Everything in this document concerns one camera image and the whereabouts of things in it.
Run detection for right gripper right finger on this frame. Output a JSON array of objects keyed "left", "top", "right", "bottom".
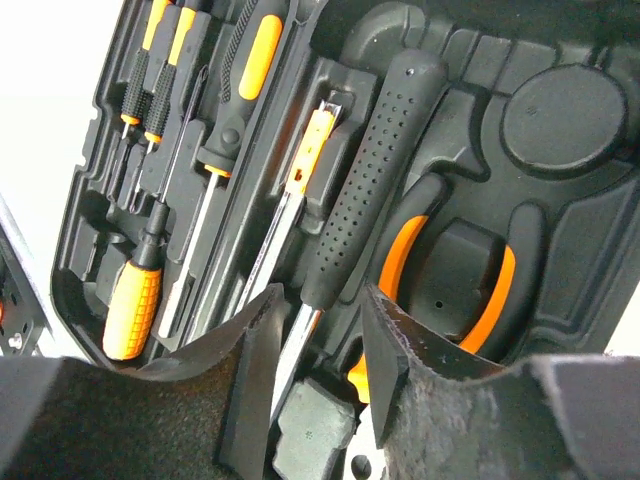
[{"left": 361, "top": 285, "right": 639, "bottom": 479}]

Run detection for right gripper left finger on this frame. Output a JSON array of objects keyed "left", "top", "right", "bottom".
[{"left": 1, "top": 284, "right": 285, "bottom": 479}]

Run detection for black handled hammer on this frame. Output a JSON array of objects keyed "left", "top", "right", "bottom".
[{"left": 269, "top": 49, "right": 449, "bottom": 426}]

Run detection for orange black pliers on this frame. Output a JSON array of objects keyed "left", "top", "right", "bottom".
[{"left": 347, "top": 174, "right": 546, "bottom": 404}]

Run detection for black plastic tool case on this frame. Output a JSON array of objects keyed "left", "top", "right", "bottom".
[{"left": 49, "top": 0, "right": 640, "bottom": 480}]

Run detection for orange handled utility knife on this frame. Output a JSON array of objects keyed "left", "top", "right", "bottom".
[{"left": 234, "top": 100, "right": 343, "bottom": 314}]

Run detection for small orange black screwdriver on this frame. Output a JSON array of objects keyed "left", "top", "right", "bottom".
[{"left": 130, "top": 6, "right": 198, "bottom": 211}]

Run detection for large orange handled screwdriver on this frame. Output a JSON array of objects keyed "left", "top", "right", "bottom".
[{"left": 157, "top": 1, "right": 288, "bottom": 338}]

